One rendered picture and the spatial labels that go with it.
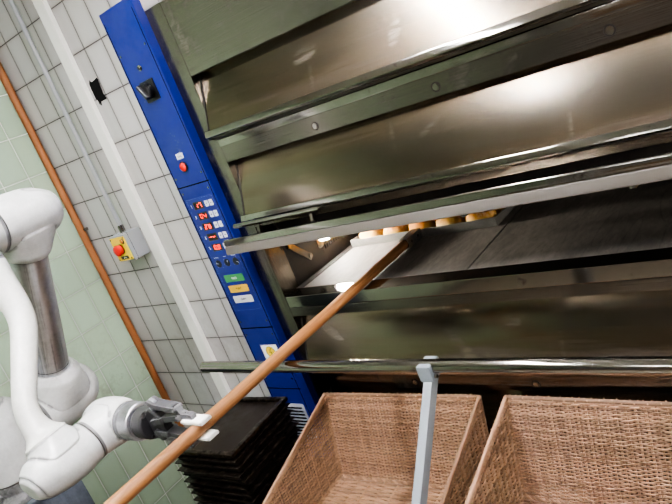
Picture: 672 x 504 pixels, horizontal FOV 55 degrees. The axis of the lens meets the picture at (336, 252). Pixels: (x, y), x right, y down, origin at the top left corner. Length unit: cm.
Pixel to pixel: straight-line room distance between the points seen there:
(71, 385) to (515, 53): 150
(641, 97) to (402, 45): 50
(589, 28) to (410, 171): 50
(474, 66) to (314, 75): 41
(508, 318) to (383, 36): 74
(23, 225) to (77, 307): 89
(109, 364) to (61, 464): 115
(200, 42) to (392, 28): 59
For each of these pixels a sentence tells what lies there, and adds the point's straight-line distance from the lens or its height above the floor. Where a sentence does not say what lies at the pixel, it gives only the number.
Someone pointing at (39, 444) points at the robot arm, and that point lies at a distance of 158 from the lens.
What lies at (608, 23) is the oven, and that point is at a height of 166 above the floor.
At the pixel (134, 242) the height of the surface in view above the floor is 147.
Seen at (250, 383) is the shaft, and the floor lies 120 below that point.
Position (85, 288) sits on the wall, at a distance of 264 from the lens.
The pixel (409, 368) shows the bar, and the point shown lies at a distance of 134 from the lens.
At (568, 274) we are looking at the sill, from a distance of 153.
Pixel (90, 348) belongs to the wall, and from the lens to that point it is 264.
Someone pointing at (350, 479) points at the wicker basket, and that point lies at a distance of 213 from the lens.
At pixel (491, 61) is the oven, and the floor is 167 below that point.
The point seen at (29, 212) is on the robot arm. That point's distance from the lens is 178.
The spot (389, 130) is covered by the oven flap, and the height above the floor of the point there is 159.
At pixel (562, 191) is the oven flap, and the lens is 129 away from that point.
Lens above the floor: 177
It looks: 15 degrees down
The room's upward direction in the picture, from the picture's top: 22 degrees counter-clockwise
